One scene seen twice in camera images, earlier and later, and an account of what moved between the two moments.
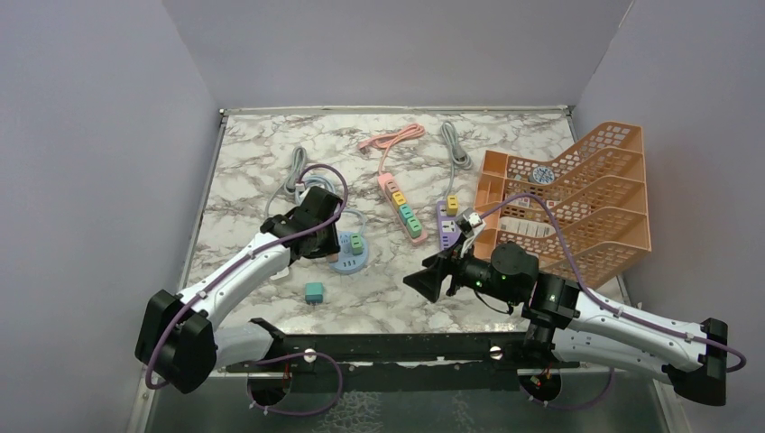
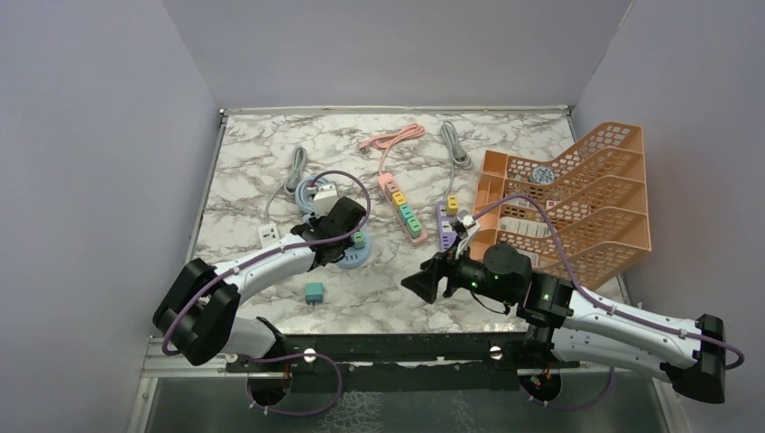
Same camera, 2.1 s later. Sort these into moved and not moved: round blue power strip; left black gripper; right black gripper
Moved: left black gripper; round blue power strip
Not moved: right black gripper
